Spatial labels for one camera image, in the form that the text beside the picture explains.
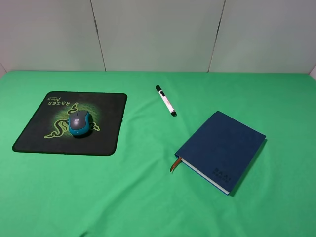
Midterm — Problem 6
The dark blue notebook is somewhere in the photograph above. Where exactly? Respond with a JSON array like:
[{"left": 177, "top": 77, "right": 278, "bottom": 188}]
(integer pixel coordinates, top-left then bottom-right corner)
[{"left": 175, "top": 111, "right": 266, "bottom": 195}]

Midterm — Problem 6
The grey teal wireless mouse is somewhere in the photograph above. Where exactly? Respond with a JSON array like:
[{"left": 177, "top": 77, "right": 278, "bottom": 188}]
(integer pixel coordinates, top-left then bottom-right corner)
[{"left": 68, "top": 110, "right": 90, "bottom": 137}]

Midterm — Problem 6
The black green Razer mouse pad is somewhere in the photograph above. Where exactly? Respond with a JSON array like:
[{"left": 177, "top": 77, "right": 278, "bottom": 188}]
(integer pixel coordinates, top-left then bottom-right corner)
[{"left": 12, "top": 91, "right": 127, "bottom": 156}]

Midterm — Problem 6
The brown bookmark ribbon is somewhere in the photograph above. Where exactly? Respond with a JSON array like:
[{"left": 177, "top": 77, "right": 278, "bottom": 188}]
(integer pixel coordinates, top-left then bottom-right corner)
[{"left": 170, "top": 157, "right": 182, "bottom": 173}]

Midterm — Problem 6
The green tablecloth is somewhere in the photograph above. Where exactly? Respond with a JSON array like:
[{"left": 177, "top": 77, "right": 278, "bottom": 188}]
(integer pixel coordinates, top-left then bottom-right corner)
[{"left": 0, "top": 72, "right": 316, "bottom": 237}]

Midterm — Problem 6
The white black marker pen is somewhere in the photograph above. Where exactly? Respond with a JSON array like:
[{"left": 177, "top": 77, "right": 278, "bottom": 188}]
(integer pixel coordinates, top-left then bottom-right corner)
[{"left": 155, "top": 85, "right": 177, "bottom": 117}]

